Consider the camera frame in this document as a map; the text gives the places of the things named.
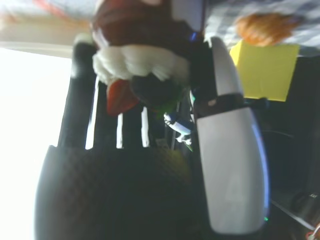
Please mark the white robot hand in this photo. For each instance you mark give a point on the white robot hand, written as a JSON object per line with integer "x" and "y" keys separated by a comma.
{"x": 112, "y": 195}

